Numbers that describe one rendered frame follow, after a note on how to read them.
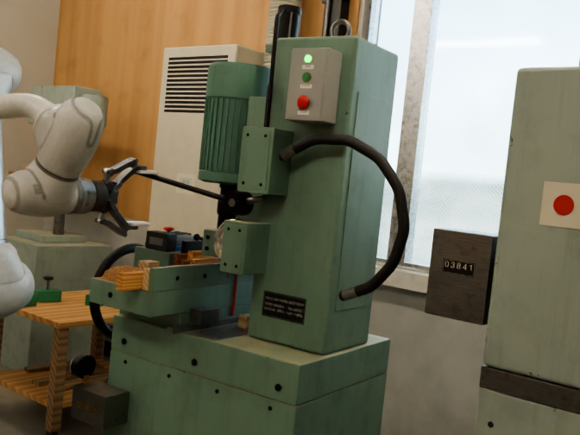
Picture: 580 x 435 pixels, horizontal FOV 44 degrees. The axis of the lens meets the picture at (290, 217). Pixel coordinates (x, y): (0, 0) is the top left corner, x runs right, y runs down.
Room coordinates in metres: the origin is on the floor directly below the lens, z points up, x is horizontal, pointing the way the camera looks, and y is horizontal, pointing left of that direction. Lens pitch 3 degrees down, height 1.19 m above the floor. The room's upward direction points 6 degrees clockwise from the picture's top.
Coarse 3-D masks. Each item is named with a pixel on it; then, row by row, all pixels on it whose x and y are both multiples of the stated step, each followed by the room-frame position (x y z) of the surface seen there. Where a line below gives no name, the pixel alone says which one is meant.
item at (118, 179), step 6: (126, 168) 1.81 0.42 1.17; (132, 168) 1.80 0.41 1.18; (138, 168) 1.81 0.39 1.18; (120, 174) 1.79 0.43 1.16; (126, 174) 1.78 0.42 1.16; (132, 174) 1.80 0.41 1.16; (114, 180) 1.77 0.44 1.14; (120, 180) 1.77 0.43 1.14; (114, 186) 1.75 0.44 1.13; (120, 186) 1.76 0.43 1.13; (114, 192) 1.75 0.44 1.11
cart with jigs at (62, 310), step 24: (48, 288) 3.22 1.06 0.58; (24, 312) 2.96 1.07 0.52; (48, 312) 2.97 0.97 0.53; (72, 312) 3.02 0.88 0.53; (0, 336) 3.16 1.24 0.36; (96, 336) 3.58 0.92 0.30; (0, 360) 3.17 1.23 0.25; (96, 360) 3.56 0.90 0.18; (0, 384) 3.10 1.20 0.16; (24, 384) 3.07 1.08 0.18; (48, 384) 2.86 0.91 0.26; (72, 384) 3.08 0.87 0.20; (48, 408) 2.85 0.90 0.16; (48, 432) 2.86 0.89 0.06
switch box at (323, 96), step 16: (304, 48) 1.59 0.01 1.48; (320, 48) 1.57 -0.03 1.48; (304, 64) 1.59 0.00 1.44; (320, 64) 1.56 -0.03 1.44; (336, 64) 1.58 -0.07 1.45; (320, 80) 1.56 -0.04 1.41; (336, 80) 1.59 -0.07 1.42; (288, 96) 1.60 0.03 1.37; (320, 96) 1.56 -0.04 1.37; (336, 96) 1.59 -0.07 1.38; (288, 112) 1.60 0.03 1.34; (320, 112) 1.56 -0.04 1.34; (336, 112) 1.60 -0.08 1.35
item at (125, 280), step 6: (120, 276) 1.59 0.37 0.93; (126, 276) 1.60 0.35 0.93; (132, 276) 1.61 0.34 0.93; (138, 276) 1.63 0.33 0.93; (120, 282) 1.59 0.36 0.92; (126, 282) 1.60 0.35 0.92; (132, 282) 1.61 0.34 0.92; (138, 282) 1.63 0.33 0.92; (120, 288) 1.59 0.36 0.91; (126, 288) 1.60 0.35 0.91; (132, 288) 1.62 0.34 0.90; (138, 288) 1.63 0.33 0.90
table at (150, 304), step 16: (96, 288) 1.72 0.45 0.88; (112, 288) 1.69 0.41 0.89; (192, 288) 1.74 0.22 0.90; (208, 288) 1.79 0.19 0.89; (224, 288) 1.84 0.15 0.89; (240, 288) 1.90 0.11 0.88; (112, 304) 1.69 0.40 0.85; (128, 304) 1.66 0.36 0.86; (144, 304) 1.63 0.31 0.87; (160, 304) 1.65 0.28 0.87; (176, 304) 1.69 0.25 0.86; (192, 304) 1.74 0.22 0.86; (208, 304) 1.79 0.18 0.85; (224, 304) 1.85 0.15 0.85; (240, 304) 1.90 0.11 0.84
